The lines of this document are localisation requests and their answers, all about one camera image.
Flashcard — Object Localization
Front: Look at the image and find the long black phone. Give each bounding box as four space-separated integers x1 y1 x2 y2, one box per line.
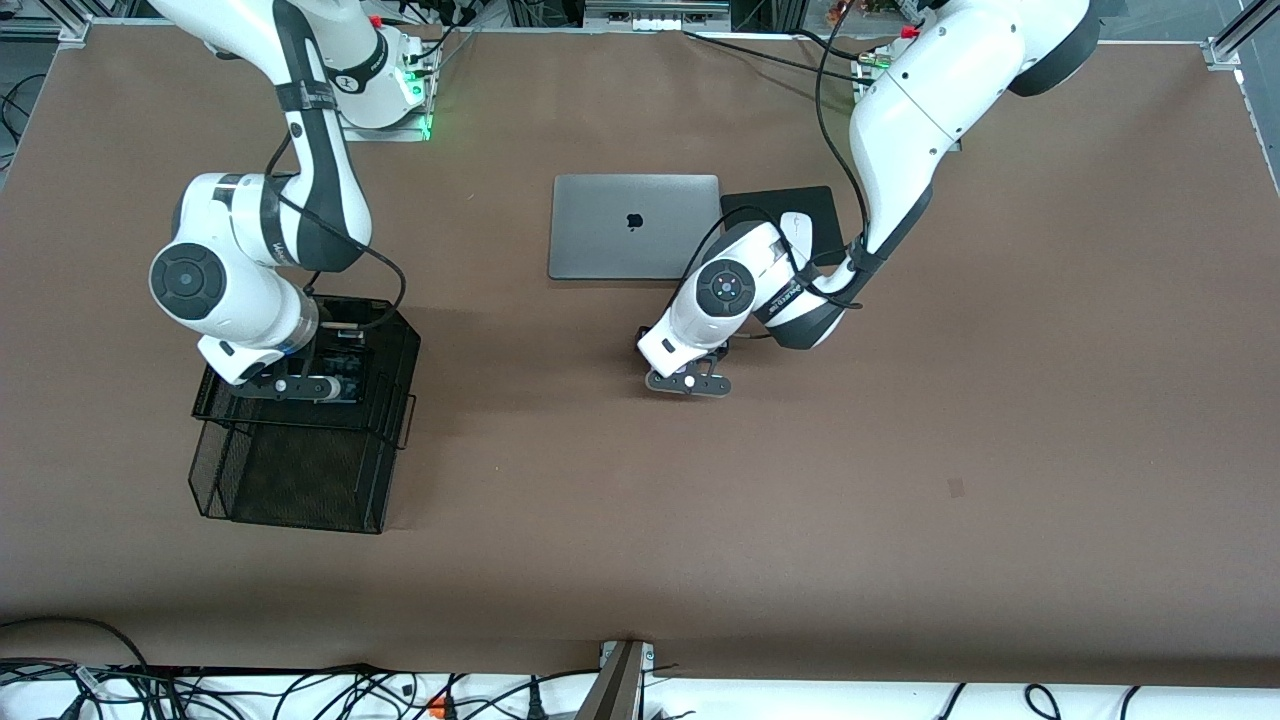
322 340 369 403

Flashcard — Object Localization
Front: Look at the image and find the black mesh two-tier tray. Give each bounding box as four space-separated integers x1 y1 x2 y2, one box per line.
188 292 422 536

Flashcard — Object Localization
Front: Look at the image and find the silver closed laptop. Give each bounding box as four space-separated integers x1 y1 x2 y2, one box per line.
547 174 721 282

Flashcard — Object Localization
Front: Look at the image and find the black mouse pad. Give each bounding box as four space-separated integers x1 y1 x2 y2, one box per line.
720 185 841 266

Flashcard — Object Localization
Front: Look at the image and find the grey power strip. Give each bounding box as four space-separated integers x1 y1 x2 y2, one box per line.
583 0 733 33

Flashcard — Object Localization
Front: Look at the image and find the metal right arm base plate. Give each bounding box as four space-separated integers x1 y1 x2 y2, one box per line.
328 38 441 143

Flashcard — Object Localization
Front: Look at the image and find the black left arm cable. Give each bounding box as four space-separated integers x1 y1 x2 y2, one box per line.
685 0 871 311

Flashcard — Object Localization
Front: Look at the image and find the black base cable bundle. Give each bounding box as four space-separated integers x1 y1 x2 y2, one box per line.
405 0 501 71

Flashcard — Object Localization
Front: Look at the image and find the black table cable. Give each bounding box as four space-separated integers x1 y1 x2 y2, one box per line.
683 28 871 83
790 28 861 61

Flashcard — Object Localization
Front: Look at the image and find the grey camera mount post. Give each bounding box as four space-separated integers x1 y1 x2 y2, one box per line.
575 640 657 720

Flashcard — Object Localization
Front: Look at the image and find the grey floor cable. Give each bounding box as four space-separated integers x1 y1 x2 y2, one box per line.
0 616 151 669

